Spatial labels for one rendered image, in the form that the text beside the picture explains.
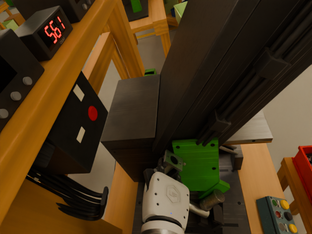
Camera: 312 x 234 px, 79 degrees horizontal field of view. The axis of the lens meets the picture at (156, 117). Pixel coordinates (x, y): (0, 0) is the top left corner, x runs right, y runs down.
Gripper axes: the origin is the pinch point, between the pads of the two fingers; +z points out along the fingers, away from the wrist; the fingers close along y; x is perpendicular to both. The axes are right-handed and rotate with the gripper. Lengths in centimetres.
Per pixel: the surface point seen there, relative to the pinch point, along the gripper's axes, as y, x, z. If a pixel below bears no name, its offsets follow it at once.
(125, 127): 13.2, 6.6, 12.2
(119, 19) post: 40, -2, 73
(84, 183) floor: 0, 154, 75
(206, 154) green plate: -6.3, -8.0, 2.7
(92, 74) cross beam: 34, 14, 39
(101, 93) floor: 38, 142, 206
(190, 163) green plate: -5.4, -2.3, 2.7
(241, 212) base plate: -37.4, 7.6, 5.4
